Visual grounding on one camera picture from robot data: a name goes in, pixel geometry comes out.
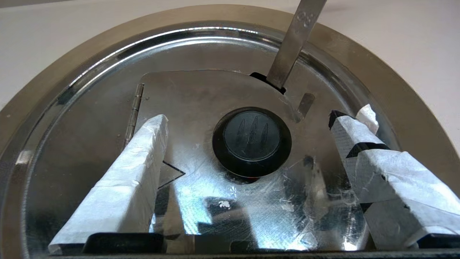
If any steel ladle handle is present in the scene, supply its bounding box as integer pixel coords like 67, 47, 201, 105
266, 0, 327, 90

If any hinged steel pot lid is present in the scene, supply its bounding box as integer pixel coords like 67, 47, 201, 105
22, 27, 399, 252

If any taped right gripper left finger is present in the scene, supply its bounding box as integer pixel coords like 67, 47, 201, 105
48, 114, 169, 255

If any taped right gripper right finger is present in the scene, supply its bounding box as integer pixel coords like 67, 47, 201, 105
328, 104, 460, 251

